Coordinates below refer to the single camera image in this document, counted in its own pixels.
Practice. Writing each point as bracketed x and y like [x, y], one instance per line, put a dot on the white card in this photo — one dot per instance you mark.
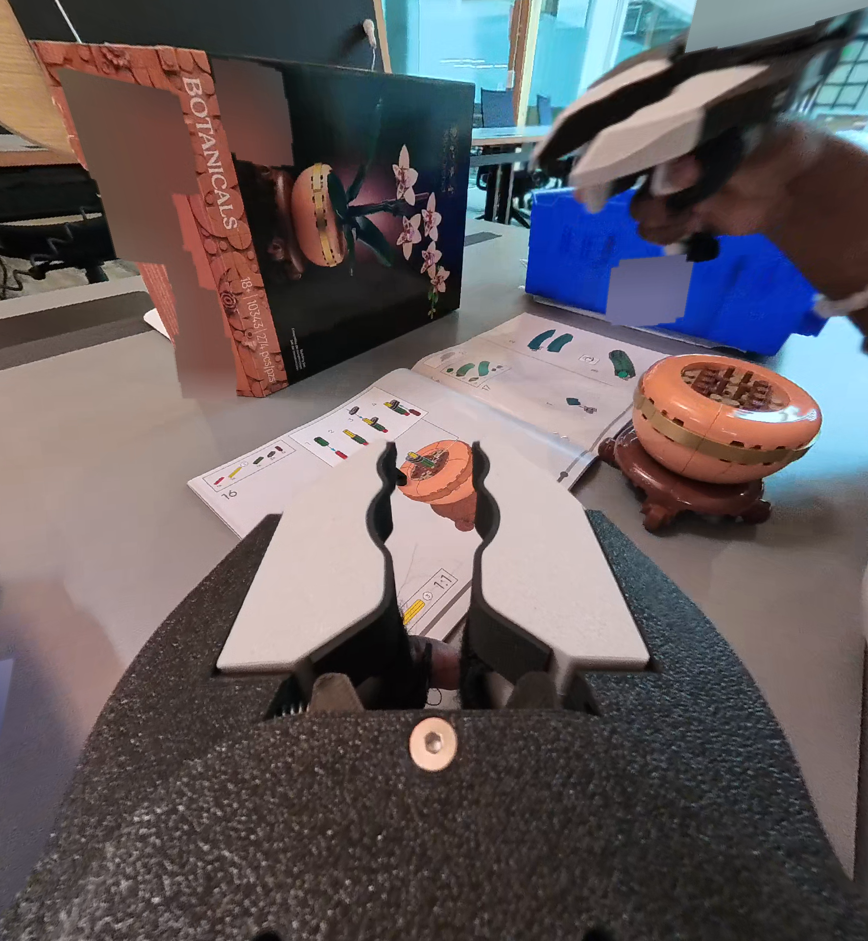
[156, 323]

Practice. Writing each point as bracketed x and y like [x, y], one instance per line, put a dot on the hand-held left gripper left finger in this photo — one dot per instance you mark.
[309, 581]

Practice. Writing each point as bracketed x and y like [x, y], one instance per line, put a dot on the grey desk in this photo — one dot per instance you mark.
[111, 441]

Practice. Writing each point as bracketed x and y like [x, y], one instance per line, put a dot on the large blue plastic bin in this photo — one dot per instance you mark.
[750, 316]

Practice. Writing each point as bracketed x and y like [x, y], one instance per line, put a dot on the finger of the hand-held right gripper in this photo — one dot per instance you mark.
[610, 92]
[669, 132]

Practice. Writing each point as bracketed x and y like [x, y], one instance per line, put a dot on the open instruction booklet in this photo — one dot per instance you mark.
[478, 412]

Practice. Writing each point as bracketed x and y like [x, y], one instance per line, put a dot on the orange floral toy box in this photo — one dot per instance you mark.
[375, 294]

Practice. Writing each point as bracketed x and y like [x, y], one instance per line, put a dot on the peach brick flowerpot model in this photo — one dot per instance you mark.
[706, 441]

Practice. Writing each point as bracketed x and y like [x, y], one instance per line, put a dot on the light wooden table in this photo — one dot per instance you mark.
[0, 73]

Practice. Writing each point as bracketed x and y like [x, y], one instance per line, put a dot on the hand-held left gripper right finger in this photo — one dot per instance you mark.
[559, 581]

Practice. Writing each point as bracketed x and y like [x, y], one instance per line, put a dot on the person's right hand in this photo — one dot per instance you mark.
[831, 206]

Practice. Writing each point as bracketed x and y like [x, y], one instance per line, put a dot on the wooden top office table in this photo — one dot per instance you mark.
[507, 136]

